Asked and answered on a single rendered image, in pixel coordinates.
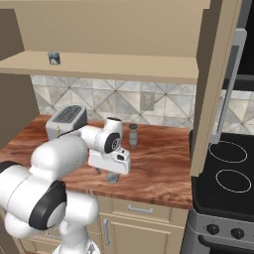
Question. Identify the beige open cabinet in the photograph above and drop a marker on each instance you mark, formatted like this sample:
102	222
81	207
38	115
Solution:
109	43

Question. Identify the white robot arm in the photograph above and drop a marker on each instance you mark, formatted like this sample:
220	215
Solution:
49	172

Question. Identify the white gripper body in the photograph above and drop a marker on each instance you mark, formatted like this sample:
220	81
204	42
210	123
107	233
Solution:
106	161

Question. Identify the wall outlet plate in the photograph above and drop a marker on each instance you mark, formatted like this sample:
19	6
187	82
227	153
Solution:
147	101

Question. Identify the black stove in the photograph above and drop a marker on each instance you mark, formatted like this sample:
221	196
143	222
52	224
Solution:
223	195

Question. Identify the silver can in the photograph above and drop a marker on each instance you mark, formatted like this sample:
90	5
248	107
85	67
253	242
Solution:
112	178

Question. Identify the beige drawer front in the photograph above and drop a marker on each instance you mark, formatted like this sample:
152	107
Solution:
140	209

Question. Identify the black stove knob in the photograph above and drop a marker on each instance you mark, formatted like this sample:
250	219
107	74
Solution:
212	228
237	233

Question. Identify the silver toaster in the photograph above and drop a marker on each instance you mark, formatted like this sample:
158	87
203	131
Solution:
66	119

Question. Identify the beige base cabinet door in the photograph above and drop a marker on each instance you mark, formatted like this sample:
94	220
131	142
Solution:
140	236

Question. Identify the grey pepper shaker jar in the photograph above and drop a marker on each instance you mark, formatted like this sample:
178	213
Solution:
133	135

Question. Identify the stainless microwave oven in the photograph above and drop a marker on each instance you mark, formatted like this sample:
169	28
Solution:
244	46

